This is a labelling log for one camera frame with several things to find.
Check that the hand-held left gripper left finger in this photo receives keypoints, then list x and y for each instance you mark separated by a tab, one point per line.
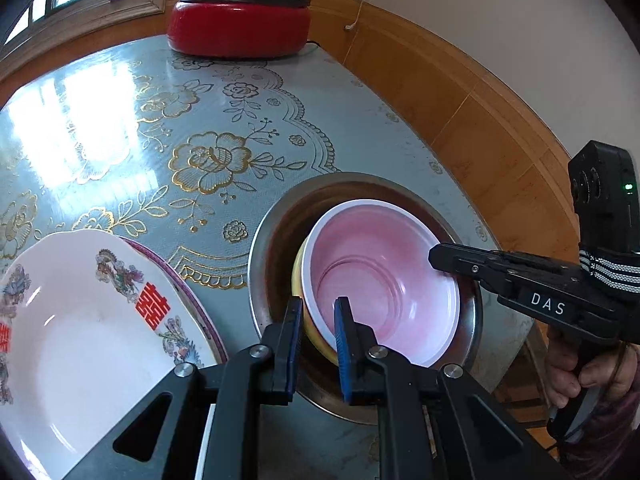
295	355

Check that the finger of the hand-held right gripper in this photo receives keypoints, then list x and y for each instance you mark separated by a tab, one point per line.
465	262
550	266

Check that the person's right hand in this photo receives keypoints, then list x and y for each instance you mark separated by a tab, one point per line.
562	370

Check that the red plastic bowl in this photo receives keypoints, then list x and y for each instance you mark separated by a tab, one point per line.
380	280

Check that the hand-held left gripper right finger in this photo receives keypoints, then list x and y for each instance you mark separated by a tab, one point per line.
342	355

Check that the yellow plastic bowl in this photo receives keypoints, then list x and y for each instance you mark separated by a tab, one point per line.
298	285

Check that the red electric pot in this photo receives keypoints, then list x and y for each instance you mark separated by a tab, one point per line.
235	30

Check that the white dragon print plate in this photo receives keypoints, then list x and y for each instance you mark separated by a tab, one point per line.
210	332
90	360

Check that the stainless steel bowl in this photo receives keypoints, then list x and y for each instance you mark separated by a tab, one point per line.
280	240

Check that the person's right forearm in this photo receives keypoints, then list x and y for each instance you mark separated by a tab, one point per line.
610	435

